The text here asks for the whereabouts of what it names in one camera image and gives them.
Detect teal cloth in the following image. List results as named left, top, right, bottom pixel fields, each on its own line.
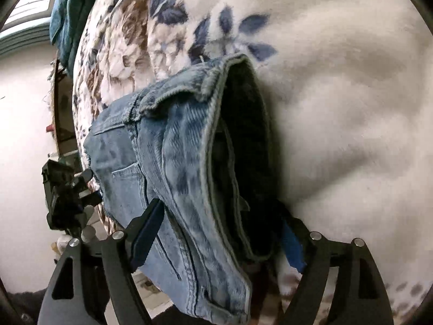
left=49, top=0, right=105, bottom=72

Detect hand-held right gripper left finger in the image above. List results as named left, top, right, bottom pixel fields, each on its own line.
left=38, top=198, right=166, bottom=325

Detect wooden furniture frame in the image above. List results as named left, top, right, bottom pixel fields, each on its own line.
left=51, top=59, right=80, bottom=156

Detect floral fleece blanket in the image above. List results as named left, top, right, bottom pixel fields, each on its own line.
left=72, top=0, right=433, bottom=312

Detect blue denim pants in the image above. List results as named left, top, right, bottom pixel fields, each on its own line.
left=83, top=53, right=281, bottom=325

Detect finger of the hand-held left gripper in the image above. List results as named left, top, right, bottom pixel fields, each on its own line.
left=73, top=167, right=104, bottom=210

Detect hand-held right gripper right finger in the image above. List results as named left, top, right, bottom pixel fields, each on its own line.
left=277, top=200, right=396, bottom=325

